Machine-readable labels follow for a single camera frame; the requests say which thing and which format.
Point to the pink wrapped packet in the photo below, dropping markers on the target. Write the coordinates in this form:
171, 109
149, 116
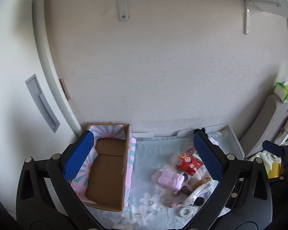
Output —
170, 178

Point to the white wall bracket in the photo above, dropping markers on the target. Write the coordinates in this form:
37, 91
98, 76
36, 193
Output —
250, 7
122, 0

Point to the clear plastic lid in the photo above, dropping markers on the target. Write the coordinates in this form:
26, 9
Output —
194, 194

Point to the green tissue box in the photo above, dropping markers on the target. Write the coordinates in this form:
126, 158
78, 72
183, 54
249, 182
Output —
284, 91

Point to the white wardrobe door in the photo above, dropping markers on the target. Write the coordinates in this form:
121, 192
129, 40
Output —
14, 76

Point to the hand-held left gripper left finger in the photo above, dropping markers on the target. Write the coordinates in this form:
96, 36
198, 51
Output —
79, 155

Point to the black scrunchie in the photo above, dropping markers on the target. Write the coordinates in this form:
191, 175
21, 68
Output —
199, 130

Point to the yellow patterned cloth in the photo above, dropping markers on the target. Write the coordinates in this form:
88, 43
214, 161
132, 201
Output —
273, 169

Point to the black round cap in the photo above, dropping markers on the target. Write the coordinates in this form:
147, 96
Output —
199, 201

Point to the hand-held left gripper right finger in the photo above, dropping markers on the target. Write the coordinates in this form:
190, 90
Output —
207, 155

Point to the pink printed cardboard box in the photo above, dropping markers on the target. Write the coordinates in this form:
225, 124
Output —
105, 163

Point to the brown scrunchie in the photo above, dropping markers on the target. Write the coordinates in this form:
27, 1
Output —
204, 181

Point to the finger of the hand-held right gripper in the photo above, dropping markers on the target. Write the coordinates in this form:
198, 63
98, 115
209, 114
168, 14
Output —
272, 147

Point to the small wooden block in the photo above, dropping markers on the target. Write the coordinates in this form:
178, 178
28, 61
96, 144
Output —
64, 88

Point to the white tape roll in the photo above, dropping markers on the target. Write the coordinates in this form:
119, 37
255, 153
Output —
184, 212

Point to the floral blue cloth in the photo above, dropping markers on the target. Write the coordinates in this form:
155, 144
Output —
148, 163

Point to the red printed carton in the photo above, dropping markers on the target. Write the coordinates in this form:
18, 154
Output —
188, 164

